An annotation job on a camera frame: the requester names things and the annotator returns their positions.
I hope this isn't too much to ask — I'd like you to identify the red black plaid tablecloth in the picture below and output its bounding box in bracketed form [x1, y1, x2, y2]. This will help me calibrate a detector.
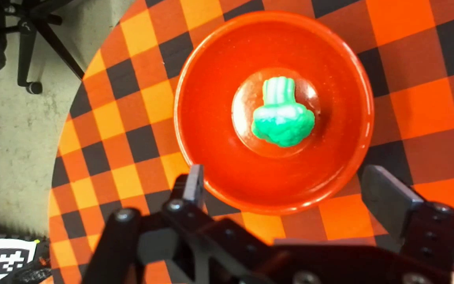
[48, 0, 454, 284]

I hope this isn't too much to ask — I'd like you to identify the green toy broccoli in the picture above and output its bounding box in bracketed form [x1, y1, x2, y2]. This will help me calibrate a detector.
[249, 75, 317, 149]

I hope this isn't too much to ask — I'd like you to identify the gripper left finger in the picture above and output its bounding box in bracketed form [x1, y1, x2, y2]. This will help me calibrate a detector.
[172, 162, 208, 209]

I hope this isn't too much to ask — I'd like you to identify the empty orange plastic bowl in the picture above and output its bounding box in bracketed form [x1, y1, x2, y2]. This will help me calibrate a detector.
[172, 10, 376, 216]

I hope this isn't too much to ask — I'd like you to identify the black office chair base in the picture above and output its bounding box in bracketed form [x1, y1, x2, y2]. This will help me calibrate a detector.
[0, 0, 90, 96]

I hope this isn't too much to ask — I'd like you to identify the black white calibration board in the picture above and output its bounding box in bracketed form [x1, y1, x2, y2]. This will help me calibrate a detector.
[0, 234, 48, 284]

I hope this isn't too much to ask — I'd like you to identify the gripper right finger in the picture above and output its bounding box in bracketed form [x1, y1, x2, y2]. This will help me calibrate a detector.
[360, 163, 429, 242]

